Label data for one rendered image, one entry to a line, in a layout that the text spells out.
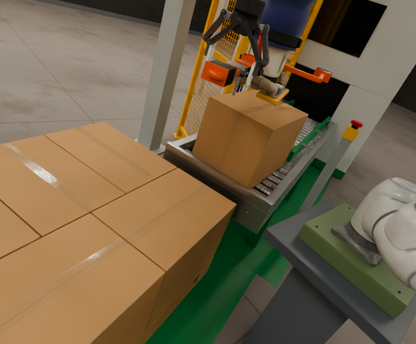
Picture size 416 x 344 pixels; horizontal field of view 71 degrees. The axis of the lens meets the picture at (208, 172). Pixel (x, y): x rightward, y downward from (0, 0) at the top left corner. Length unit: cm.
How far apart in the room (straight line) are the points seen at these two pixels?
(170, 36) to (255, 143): 129
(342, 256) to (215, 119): 93
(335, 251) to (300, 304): 32
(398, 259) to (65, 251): 101
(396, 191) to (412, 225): 19
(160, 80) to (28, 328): 203
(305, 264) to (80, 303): 72
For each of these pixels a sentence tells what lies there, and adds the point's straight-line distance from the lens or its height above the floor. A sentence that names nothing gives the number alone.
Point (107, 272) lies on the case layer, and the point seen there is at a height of 54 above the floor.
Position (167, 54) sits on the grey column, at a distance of 252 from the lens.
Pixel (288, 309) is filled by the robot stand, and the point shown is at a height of 42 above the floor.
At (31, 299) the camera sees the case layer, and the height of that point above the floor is 54.
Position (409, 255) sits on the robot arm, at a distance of 93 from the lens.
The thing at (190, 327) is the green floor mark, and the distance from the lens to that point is 167.
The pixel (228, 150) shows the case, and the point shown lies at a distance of 160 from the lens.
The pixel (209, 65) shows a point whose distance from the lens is 87.
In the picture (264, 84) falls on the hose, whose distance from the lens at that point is 129.
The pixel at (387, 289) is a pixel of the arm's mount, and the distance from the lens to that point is 111.
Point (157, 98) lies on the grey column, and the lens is 262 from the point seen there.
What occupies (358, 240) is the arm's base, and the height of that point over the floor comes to 85.
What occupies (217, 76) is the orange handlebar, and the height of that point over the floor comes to 122.
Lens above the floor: 140
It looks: 30 degrees down
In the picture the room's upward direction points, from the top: 20 degrees clockwise
